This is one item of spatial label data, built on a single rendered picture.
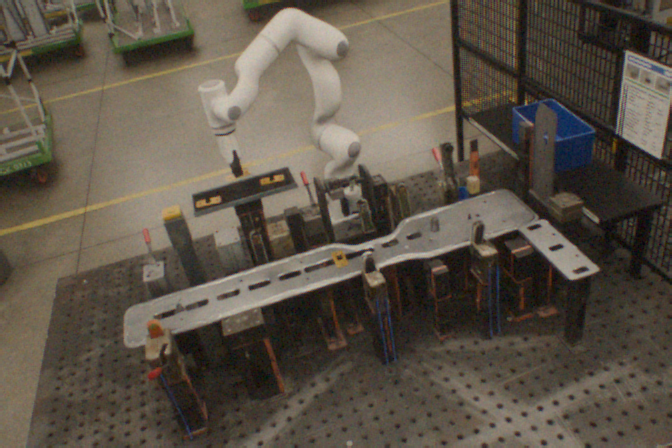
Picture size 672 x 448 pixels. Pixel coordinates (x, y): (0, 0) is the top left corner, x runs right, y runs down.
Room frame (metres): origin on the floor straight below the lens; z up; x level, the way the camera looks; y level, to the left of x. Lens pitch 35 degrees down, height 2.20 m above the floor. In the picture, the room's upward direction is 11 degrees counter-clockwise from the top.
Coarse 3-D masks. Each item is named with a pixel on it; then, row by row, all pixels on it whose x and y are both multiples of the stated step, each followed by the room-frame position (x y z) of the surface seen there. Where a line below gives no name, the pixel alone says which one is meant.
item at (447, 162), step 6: (444, 144) 1.76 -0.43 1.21; (450, 144) 1.75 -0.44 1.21; (444, 150) 1.75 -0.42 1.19; (450, 150) 1.73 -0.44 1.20; (444, 156) 1.75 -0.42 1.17; (450, 156) 1.75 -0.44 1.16; (444, 162) 1.74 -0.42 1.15; (450, 162) 1.75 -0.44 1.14; (444, 168) 1.74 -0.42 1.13; (450, 168) 1.75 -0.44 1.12; (444, 174) 1.74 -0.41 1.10; (450, 174) 1.75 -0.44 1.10
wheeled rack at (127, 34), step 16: (96, 0) 7.31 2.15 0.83; (112, 0) 9.09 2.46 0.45; (176, 0) 9.12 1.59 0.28; (112, 16) 8.22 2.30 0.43; (128, 16) 8.72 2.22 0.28; (144, 16) 8.54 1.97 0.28; (160, 16) 8.36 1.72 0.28; (176, 16) 8.19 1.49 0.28; (112, 32) 7.35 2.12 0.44; (128, 32) 7.86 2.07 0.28; (144, 32) 7.71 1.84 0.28; (160, 32) 7.54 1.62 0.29; (176, 32) 7.44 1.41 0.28; (192, 32) 7.46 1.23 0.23; (112, 48) 7.30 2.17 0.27; (128, 48) 7.32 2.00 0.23; (128, 64) 7.36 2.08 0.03
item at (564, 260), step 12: (540, 228) 1.48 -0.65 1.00; (552, 228) 1.46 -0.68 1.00; (528, 240) 1.43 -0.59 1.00; (540, 240) 1.42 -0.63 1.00; (552, 240) 1.41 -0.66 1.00; (564, 240) 1.40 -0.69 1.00; (540, 252) 1.37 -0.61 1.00; (552, 252) 1.35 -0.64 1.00; (564, 252) 1.34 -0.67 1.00; (576, 252) 1.33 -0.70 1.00; (552, 264) 1.30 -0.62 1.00; (564, 264) 1.29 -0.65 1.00; (576, 264) 1.28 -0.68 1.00; (588, 264) 1.27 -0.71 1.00; (564, 276) 1.25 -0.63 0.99; (576, 276) 1.23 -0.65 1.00
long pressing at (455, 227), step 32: (416, 224) 1.63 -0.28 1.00; (448, 224) 1.59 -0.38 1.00; (512, 224) 1.52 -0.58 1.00; (320, 256) 1.56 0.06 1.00; (384, 256) 1.49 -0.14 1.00; (416, 256) 1.46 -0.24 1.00; (192, 288) 1.52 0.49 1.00; (224, 288) 1.49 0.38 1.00; (288, 288) 1.43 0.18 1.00; (128, 320) 1.43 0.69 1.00; (160, 320) 1.40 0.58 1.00; (192, 320) 1.37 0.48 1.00
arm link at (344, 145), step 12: (324, 132) 2.06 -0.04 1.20; (336, 132) 2.03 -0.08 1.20; (348, 132) 2.01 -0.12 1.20; (324, 144) 2.03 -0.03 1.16; (336, 144) 1.98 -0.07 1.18; (348, 144) 1.97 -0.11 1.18; (360, 144) 2.00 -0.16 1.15; (336, 156) 1.98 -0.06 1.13; (348, 156) 1.96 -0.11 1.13; (336, 168) 1.99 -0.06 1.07; (348, 168) 2.02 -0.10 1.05
